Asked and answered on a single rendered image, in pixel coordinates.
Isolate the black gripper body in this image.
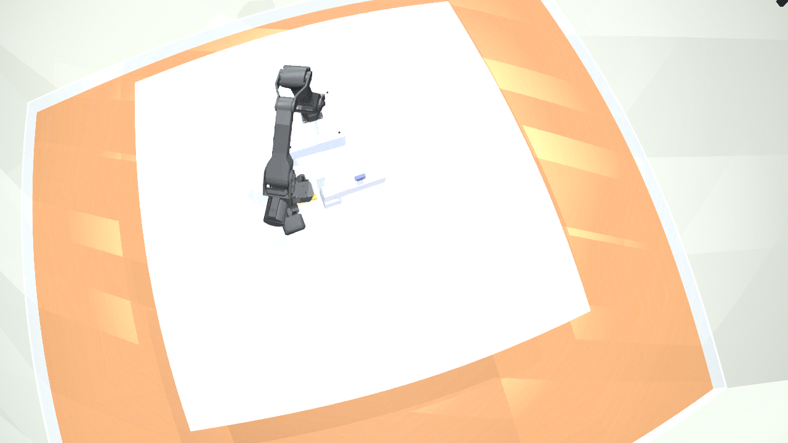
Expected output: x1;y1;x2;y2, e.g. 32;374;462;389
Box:
283;193;305;236

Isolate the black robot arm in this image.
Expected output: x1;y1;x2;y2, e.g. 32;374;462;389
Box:
263;65;326;227

